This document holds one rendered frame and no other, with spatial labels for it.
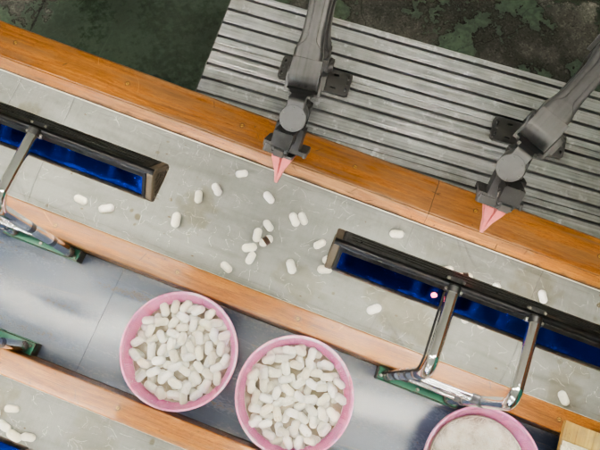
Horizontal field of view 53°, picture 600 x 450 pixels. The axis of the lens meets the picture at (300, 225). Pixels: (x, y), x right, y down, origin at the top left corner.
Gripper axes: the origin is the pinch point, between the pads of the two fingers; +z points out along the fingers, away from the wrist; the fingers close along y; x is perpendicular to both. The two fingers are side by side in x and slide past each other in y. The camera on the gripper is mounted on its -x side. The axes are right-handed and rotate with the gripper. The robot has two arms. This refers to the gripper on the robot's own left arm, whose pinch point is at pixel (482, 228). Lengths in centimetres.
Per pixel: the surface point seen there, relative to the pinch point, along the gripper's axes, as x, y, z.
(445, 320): -38.4, -7.7, 4.1
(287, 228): 0.3, -42.1, 17.4
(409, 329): -8.0, -6.5, 27.1
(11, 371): -37, -87, 57
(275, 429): -28, -28, 52
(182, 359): -24, -53, 46
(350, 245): -33.3, -27.4, -0.5
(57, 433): -40, -73, 65
